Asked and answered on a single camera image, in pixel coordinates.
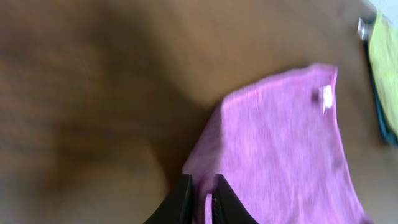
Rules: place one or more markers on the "purple microfiber cloth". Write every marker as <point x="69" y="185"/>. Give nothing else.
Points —
<point x="278" y="145"/>

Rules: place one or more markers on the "flat green cloth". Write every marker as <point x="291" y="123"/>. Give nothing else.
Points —
<point x="382" y="49"/>

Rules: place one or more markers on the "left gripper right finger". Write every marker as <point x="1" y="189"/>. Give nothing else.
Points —
<point x="226" y="208"/>

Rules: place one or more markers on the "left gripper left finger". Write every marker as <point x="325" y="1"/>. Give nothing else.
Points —
<point x="177" y="207"/>

